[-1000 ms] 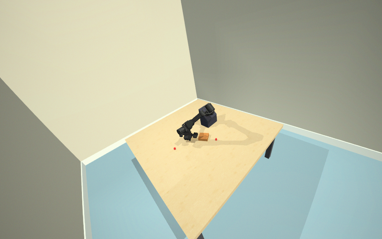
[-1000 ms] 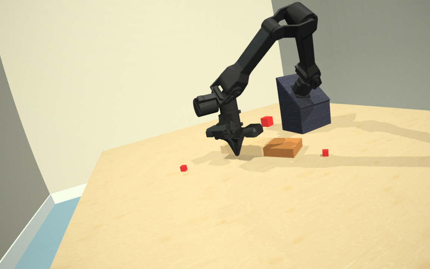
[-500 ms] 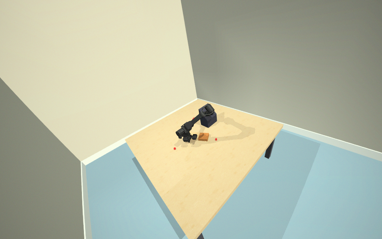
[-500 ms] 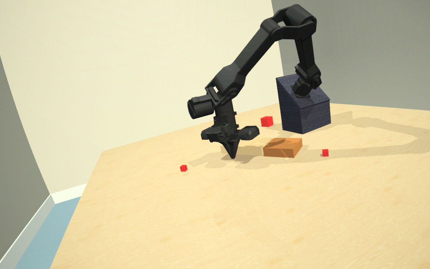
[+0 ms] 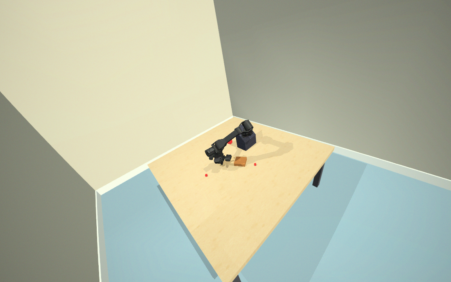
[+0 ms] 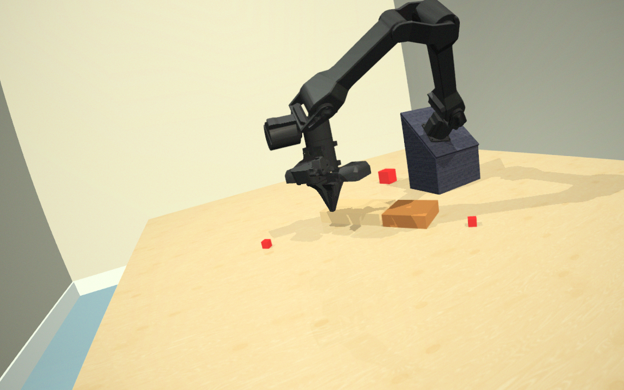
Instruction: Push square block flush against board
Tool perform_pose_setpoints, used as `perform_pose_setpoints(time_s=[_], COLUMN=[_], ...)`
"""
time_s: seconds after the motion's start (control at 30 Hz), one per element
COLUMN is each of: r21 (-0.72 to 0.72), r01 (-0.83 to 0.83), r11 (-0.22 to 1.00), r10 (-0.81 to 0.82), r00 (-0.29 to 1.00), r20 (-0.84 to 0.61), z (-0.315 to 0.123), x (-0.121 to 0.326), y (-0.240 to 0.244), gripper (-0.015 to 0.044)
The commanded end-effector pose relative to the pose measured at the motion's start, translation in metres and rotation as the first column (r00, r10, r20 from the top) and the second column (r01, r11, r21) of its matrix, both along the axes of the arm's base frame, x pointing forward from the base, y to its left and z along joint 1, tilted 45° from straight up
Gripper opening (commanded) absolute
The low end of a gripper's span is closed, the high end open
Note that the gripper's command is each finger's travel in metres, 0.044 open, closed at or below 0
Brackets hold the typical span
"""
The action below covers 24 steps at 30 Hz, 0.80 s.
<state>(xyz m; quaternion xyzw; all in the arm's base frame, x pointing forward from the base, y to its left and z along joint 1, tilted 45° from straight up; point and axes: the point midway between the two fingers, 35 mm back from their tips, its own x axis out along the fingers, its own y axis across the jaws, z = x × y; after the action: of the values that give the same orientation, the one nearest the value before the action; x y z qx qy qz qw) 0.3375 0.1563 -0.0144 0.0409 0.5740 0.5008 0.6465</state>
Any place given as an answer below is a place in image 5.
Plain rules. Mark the orange square block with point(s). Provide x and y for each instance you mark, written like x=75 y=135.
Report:
x=240 y=161

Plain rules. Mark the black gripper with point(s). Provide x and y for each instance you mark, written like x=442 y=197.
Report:
x=227 y=157

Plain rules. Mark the cream flat board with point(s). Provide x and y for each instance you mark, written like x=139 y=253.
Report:
x=231 y=162

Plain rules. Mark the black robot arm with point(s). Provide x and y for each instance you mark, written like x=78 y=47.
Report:
x=219 y=145

